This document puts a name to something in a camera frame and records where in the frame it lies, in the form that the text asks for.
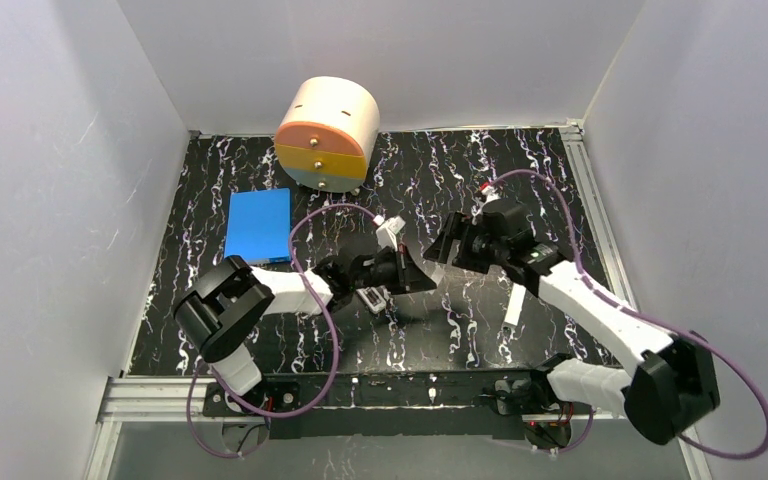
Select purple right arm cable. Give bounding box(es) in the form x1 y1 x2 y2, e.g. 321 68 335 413
486 169 768 461

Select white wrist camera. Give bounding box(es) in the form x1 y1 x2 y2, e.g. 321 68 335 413
479 183 501 209
373 215 405 250

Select white remote control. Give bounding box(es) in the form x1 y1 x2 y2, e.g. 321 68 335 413
356 287 388 315

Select white rectangular bar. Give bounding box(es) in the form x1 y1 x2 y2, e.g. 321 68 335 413
503 284 527 329

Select aluminium frame rail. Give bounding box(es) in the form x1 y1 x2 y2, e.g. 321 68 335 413
559 119 713 480

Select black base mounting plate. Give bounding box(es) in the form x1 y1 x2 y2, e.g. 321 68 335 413
201 367 597 442

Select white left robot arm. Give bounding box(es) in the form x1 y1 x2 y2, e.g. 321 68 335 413
173 244 437 395

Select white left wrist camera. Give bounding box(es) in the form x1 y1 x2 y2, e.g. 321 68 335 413
373 215 405 250

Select cream round drawer cabinet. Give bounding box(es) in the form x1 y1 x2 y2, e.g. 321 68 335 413
274 76 380 194

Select blue folded booklet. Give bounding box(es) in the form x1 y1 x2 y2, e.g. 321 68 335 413
223 188 291 265

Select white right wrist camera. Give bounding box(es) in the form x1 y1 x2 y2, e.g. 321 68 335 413
479 183 501 209

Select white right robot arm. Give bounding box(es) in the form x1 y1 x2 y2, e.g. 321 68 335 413
423 200 721 445

